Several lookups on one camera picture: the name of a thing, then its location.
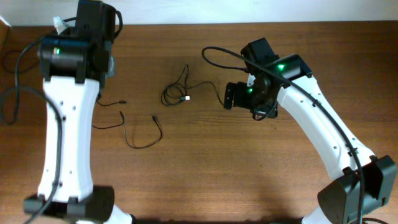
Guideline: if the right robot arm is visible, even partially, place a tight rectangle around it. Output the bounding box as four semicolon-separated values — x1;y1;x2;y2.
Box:
224;38;397;223

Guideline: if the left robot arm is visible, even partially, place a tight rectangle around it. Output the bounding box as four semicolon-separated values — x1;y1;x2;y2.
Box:
23;1;133;223

